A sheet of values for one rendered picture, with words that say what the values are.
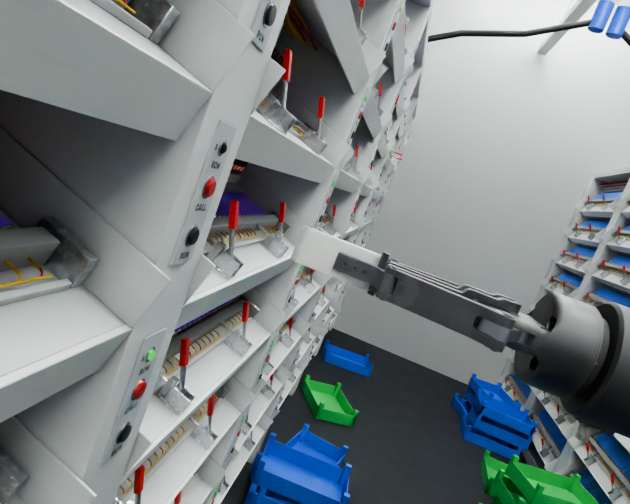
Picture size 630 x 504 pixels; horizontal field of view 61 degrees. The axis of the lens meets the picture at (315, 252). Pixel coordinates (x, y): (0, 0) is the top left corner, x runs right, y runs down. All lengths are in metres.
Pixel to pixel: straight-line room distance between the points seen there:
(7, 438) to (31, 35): 0.35
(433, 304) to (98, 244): 0.25
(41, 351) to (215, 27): 0.24
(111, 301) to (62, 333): 0.06
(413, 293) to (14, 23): 0.29
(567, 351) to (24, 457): 0.43
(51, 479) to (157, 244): 0.21
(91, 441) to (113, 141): 0.24
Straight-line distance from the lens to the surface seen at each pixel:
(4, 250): 0.39
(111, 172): 0.43
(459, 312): 0.39
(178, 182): 0.41
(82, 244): 0.43
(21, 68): 0.26
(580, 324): 0.43
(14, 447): 0.52
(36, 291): 0.40
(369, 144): 1.79
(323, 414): 2.57
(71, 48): 0.27
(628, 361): 0.43
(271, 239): 0.91
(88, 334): 0.40
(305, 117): 1.10
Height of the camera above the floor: 1.04
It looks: 8 degrees down
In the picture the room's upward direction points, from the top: 21 degrees clockwise
